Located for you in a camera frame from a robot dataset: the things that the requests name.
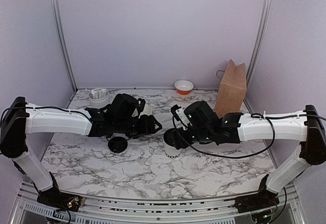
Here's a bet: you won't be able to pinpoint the grey cylindrical canister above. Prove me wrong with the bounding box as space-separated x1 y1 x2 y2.
88 88 109 108

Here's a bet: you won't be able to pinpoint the black plastic cup lid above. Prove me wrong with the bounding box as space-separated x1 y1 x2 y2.
163 129 181 150

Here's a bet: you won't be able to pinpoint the white sugar packets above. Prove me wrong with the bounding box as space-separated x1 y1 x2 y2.
90 88 108 100

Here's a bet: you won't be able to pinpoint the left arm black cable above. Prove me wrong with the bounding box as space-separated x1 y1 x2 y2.
0 105 133 142

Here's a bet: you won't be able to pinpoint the stack of white paper cups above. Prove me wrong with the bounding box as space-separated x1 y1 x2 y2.
140 104 152 116

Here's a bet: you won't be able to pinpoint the right aluminium frame post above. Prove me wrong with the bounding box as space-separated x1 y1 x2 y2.
246 0 276 92

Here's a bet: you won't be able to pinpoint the front aluminium rail base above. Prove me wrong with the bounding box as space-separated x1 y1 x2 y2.
9 182 307 223

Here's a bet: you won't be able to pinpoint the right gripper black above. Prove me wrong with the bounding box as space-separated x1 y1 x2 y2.
168 126 214 150

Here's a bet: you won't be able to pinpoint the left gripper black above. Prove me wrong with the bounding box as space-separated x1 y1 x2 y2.
114 114 162 139

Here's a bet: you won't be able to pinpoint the brown paper bag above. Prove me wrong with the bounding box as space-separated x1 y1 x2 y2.
214 59 247 119

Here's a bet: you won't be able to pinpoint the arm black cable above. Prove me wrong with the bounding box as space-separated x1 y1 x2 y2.
0 105 133 142
172 111 326 158

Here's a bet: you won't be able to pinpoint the orange white bowl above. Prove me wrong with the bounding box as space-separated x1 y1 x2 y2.
174 80 194 95

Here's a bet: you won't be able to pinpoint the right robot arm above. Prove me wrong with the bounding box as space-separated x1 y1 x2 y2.
164 101 325 213

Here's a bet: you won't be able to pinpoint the left aluminium frame post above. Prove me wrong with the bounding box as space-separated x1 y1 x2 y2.
51 0 77 93

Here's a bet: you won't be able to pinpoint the white paper cup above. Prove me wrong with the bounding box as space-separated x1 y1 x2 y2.
164 144 182 159

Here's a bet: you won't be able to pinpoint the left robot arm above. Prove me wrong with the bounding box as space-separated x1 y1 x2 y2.
1 94 162 211

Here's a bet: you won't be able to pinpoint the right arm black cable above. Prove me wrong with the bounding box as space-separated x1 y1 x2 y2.
172 111 326 158

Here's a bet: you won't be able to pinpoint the aluminium frame post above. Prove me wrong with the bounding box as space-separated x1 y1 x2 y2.
246 0 276 92
51 0 77 93

